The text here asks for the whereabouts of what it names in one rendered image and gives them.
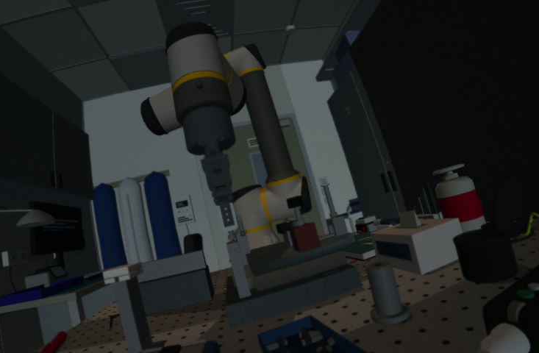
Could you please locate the small grey block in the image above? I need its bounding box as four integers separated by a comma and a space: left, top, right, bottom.
399, 210, 423, 229

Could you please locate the white gas cylinder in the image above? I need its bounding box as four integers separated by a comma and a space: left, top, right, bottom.
118, 177, 155, 265

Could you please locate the dark grey launch stage body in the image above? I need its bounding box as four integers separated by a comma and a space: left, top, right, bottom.
224, 235, 363, 329

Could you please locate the black cylinder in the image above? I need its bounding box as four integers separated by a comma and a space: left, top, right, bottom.
453, 222, 520, 284

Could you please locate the red and white bottle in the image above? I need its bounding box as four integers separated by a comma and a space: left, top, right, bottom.
432, 164, 487, 233

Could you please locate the green book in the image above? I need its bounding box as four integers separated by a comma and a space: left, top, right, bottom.
342, 241, 376, 262

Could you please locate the grey instrument stand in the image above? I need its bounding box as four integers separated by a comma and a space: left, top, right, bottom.
319, 177, 350, 238

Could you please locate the grey square post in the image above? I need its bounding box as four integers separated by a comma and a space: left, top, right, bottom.
114, 279, 154, 353

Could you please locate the grey knob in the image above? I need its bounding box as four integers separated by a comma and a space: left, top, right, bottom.
507, 299, 524, 324

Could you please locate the grey desk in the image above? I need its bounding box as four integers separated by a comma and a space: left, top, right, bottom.
0, 270, 118, 353

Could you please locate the white box with blue label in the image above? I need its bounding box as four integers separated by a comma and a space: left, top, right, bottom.
370, 217, 465, 276

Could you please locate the blue gas cylinder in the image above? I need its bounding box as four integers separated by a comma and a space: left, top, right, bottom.
143, 171, 183, 260
92, 182, 129, 271

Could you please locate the grey cylinder post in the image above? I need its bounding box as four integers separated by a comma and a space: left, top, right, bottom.
367, 260, 412, 326

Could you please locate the white wall panel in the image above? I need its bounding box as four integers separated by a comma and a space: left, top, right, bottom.
174, 195, 196, 227

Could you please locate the dark wall cabinet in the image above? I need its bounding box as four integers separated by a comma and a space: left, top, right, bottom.
0, 13, 95, 200

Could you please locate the ceiling vent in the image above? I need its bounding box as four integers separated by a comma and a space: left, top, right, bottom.
156, 0, 235, 37

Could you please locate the blue parts tray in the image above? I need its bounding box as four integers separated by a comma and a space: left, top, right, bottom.
257, 315, 354, 353

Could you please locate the tall dark cabinet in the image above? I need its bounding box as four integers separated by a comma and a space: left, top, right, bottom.
326, 69, 407, 221

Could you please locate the large black stage knob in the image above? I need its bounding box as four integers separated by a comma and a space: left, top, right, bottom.
286, 176, 313, 225

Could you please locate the red marker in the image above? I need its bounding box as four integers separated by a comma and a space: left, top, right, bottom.
39, 330, 69, 353

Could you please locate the grey upright stage bracket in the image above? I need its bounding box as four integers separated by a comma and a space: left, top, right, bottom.
226, 215, 253, 299

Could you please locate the large white knob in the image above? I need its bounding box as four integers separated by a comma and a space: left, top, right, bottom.
479, 323, 531, 353

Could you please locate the purple flat case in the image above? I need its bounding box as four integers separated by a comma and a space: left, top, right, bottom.
0, 275, 85, 308

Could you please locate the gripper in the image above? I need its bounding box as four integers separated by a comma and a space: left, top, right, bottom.
174, 78, 238, 240

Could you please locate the small black box red dot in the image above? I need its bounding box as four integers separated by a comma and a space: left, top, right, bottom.
354, 215, 378, 234

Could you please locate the red stage block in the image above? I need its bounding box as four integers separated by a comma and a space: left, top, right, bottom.
289, 222, 321, 254

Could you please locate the small black canister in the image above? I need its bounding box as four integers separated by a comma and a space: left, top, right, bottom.
182, 233, 204, 255

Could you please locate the black control box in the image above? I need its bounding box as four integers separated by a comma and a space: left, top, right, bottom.
482, 259, 539, 353

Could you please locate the black curtain enclosure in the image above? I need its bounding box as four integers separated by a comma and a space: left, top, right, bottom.
347, 0, 539, 226

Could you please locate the small white box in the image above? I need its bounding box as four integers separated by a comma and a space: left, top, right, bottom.
24, 271, 52, 290

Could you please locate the black monitor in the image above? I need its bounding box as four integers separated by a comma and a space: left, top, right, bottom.
29, 201, 88, 257

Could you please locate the grey equipment box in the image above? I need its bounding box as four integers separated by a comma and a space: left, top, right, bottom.
138, 250, 215, 315

